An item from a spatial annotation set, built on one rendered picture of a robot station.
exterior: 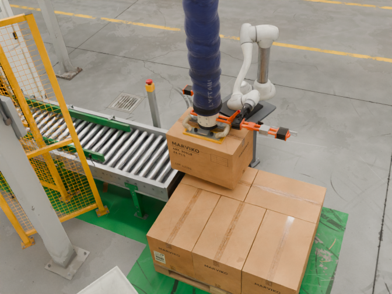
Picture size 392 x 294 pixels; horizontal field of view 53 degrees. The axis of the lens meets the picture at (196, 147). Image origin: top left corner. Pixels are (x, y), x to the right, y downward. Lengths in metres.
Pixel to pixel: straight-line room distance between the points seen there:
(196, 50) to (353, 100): 3.18
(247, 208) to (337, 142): 1.84
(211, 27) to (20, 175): 1.66
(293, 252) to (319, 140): 2.00
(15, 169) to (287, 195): 2.11
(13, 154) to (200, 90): 1.36
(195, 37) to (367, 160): 2.68
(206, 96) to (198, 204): 0.95
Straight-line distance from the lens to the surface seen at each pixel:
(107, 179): 3.81
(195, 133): 3.13
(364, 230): 4.01
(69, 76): 6.29
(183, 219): 3.25
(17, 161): 2.97
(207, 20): 2.58
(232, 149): 3.01
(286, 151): 4.57
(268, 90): 3.74
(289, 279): 2.97
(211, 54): 2.70
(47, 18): 6.07
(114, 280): 2.49
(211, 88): 2.86
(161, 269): 3.57
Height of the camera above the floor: 3.12
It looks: 43 degrees down
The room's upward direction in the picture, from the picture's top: 6 degrees counter-clockwise
